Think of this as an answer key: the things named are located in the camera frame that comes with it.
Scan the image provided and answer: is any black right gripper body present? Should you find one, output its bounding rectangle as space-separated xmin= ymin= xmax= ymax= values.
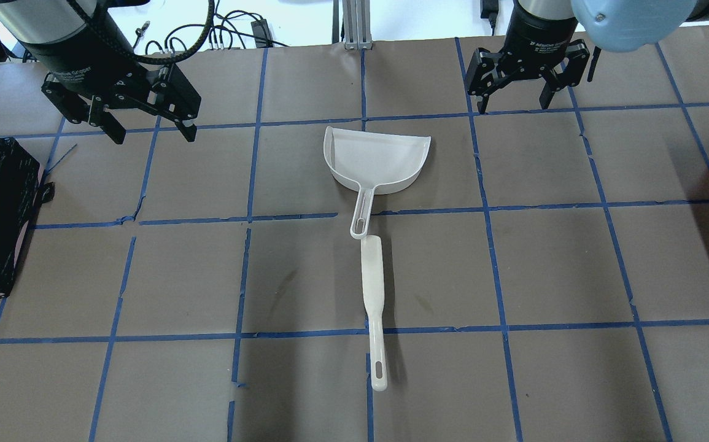
xmin=467 ymin=6 xmax=591 ymax=87

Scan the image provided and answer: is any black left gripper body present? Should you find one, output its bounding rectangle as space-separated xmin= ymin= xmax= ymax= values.
xmin=23 ymin=6 xmax=201 ymax=123

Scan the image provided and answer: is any beige plastic dustpan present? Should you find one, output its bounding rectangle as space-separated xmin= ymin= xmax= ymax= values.
xmin=323 ymin=126 xmax=432 ymax=240

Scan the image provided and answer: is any beige hand brush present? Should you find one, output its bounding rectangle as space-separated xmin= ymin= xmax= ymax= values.
xmin=360 ymin=235 xmax=389 ymax=392

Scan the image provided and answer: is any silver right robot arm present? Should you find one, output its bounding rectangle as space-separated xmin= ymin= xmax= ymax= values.
xmin=464 ymin=1 xmax=709 ymax=114

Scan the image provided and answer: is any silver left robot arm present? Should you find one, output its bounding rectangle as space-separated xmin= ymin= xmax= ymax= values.
xmin=0 ymin=1 xmax=214 ymax=144

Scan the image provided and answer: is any aluminium frame post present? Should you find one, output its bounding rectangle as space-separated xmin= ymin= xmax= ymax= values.
xmin=342 ymin=0 xmax=373 ymax=50

